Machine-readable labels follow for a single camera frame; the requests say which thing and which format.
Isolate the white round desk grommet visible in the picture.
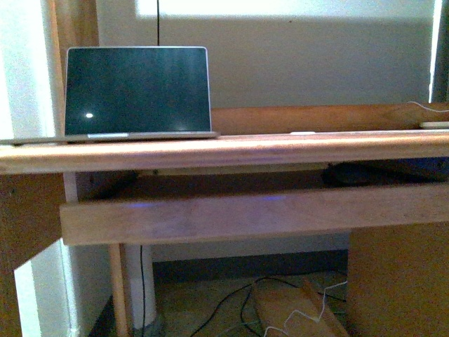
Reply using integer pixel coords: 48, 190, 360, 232
290, 131, 316, 136

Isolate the silver laptop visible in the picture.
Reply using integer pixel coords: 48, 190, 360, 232
3, 46, 218, 146

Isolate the dark object under desk top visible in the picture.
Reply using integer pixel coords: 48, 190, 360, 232
321, 162, 447, 187

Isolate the wooden keyboard tray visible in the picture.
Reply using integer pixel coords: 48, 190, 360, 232
60, 183, 448, 245

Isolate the wooden desk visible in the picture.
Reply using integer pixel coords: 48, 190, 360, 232
1, 103, 448, 336

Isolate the white flat device on desk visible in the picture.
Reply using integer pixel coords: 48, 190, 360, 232
420, 121, 449, 130

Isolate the black vertical cable under desk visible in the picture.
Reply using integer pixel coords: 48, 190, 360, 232
140, 244, 147, 329

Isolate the black cable on floor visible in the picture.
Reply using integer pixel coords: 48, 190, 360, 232
189, 275, 348, 337

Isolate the white cable on floor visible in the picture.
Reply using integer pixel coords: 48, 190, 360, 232
263, 280, 348, 337

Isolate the white charging cable on desk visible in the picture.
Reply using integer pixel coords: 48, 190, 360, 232
406, 100, 449, 113

